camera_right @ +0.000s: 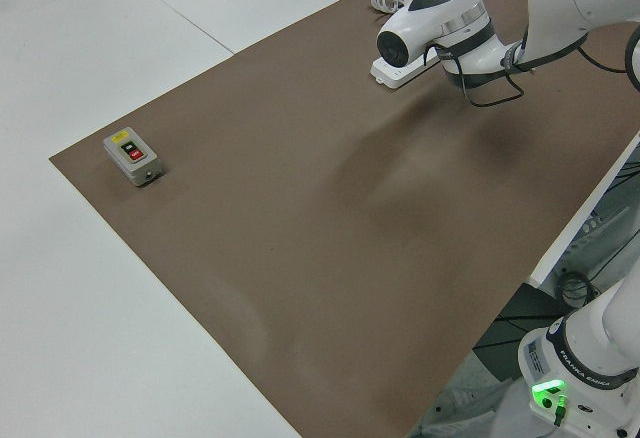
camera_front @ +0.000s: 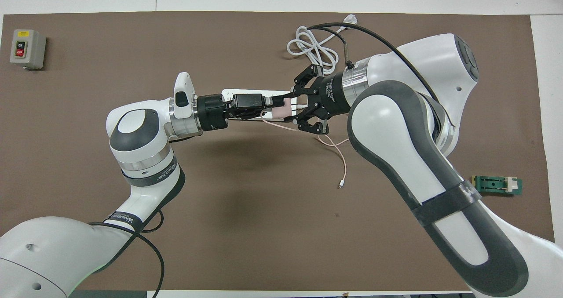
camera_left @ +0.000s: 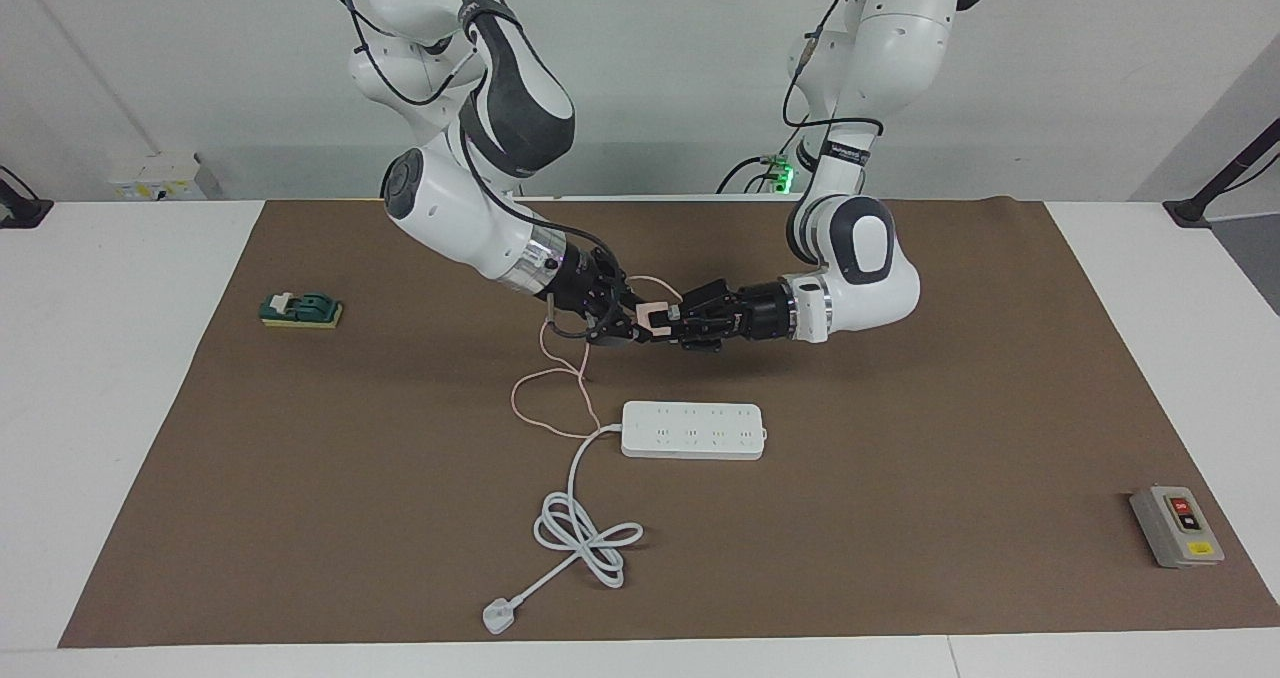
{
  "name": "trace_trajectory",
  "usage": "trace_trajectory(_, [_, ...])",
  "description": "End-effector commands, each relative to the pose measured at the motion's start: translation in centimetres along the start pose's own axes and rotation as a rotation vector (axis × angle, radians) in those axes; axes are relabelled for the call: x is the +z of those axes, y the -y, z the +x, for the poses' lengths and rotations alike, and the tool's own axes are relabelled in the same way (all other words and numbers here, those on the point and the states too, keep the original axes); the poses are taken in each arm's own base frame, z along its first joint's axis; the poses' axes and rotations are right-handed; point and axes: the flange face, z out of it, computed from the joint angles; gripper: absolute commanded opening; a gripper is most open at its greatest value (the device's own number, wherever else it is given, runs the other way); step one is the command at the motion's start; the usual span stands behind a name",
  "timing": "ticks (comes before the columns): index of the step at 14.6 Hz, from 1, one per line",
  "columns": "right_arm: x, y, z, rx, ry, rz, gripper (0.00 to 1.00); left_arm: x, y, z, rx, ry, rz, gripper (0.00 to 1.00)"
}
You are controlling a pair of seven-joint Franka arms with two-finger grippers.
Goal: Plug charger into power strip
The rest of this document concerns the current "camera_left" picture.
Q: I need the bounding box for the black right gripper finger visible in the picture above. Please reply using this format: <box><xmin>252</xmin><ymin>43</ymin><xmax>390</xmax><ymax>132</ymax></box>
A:
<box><xmin>592</xmin><ymin>313</ymin><xmax>651</xmax><ymax>347</ymax></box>
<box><xmin>600</xmin><ymin>258</ymin><xmax>641</xmax><ymax>307</ymax></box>

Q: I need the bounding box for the pink charger adapter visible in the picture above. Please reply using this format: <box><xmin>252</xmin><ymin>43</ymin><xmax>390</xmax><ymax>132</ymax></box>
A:
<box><xmin>635</xmin><ymin>300</ymin><xmax>683</xmax><ymax>341</ymax></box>

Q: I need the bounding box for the pink charging cable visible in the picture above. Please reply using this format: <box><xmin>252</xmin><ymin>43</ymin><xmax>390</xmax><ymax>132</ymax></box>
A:
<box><xmin>510</xmin><ymin>276</ymin><xmax>686</xmax><ymax>439</ymax></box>

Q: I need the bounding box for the white power strip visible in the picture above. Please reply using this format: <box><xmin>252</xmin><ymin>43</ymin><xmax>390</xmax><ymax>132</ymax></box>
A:
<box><xmin>620</xmin><ymin>401</ymin><xmax>769</xmax><ymax>461</ymax></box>

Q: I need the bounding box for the brown table mat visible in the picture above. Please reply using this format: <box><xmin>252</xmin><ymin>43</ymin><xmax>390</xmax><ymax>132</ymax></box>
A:
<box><xmin>58</xmin><ymin>198</ymin><xmax>1280</xmax><ymax>649</ymax></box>

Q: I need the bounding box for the black clamp stand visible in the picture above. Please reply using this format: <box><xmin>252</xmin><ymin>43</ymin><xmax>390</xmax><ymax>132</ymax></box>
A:
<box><xmin>0</xmin><ymin>166</ymin><xmax>53</xmax><ymax>229</ymax></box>
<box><xmin>1163</xmin><ymin>118</ymin><xmax>1280</xmax><ymax>229</ymax></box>

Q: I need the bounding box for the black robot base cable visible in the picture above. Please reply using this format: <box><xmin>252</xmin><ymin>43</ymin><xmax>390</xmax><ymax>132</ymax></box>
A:
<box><xmin>715</xmin><ymin>123</ymin><xmax>813</xmax><ymax>196</ymax></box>

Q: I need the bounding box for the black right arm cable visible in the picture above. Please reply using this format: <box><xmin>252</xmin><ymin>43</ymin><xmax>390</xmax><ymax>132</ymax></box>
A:
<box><xmin>310</xmin><ymin>0</ymin><xmax>626</xmax><ymax>344</ymax></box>

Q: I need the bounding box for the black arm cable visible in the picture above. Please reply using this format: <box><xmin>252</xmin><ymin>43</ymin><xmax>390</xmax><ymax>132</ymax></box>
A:
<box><xmin>310</xmin><ymin>0</ymin><xmax>626</xmax><ymax>344</ymax></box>
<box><xmin>780</xmin><ymin>0</ymin><xmax>883</xmax><ymax>129</ymax></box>

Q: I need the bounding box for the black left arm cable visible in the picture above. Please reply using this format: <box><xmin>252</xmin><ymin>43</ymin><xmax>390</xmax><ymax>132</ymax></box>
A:
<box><xmin>780</xmin><ymin>0</ymin><xmax>883</xmax><ymax>129</ymax></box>

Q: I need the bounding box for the green knife switch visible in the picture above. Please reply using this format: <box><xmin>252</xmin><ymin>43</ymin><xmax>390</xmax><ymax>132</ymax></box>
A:
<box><xmin>259</xmin><ymin>291</ymin><xmax>344</xmax><ymax>330</ymax></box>

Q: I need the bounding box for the white power strip cord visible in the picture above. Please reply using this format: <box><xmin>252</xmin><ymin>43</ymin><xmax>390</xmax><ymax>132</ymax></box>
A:
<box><xmin>482</xmin><ymin>423</ymin><xmax>646</xmax><ymax>637</ymax></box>

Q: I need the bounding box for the white wall socket box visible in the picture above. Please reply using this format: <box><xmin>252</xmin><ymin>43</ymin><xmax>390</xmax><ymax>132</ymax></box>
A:
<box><xmin>108</xmin><ymin>153</ymin><xmax>223</xmax><ymax>202</ymax></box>

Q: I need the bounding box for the grey on-off switch box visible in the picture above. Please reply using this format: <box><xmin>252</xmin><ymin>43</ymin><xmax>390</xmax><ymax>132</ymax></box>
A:
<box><xmin>1129</xmin><ymin>485</ymin><xmax>1226</xmax><ymax>570</ymax></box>

